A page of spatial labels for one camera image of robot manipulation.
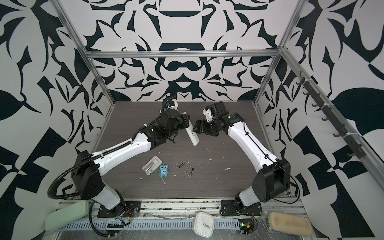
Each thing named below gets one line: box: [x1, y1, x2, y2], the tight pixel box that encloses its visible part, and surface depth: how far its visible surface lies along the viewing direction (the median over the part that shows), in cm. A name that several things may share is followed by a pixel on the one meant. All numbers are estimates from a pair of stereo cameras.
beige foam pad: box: [268, 212, 313, 236], surface depth 69 cm
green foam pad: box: [44, 200, 90, 231], surface depth 71 cm
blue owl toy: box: [158, 164, 169, 177], surface depth 87 cm
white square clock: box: [193, 211, 215, 238], surface depth 69 cm
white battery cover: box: [141, 155, 163, 176], surface depth 89 cm
